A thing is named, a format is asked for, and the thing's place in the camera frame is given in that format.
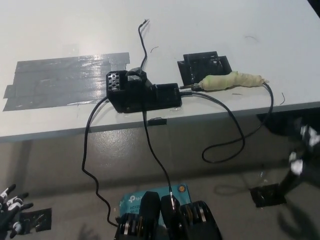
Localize black cable with metal plug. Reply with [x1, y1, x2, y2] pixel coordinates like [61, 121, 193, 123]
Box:
[142, 109, 180, 213]

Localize small black tape strip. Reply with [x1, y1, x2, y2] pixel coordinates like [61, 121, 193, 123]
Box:
[148, 117, 168, 127]

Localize grey duct tape patch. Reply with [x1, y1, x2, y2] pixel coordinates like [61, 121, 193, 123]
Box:
[2, 51, 132, 112]

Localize black table bracket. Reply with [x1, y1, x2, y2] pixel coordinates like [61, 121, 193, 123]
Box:
[256, 113, 301, 137]

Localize black table leg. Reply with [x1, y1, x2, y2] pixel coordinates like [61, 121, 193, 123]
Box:
[277, 169, 305, 198]

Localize black soldering station base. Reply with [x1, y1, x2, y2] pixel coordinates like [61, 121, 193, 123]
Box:
[106, 67, 181, 115]

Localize teal TP-Link box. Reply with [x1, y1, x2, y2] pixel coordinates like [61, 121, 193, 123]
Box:
[119, 183, 193, 226]

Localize black power cable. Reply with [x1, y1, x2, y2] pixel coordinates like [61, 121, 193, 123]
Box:
[81, 96, 120, 228]

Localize soldering iron with taped handle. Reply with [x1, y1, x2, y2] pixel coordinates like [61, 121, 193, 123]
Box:
[178, 71, 271, 92]

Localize thin black wire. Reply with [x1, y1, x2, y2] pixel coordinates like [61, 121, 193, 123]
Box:
[137, 18, 151, 70]

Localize black printed holder plate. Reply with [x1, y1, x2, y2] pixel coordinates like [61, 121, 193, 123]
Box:
[176, 51, 233, 86]

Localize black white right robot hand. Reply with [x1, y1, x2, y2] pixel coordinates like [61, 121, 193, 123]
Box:
[287, 119, 320, 176]

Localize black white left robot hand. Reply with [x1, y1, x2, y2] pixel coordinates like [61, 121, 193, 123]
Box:
[0, 184, 34, 238]

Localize black robot torso blocks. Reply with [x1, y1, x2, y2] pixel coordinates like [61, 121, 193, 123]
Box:
[114, 191, 223, 240]

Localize black soldering iron cable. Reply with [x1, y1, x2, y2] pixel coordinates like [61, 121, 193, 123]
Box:
[179, 82, 275, 165]

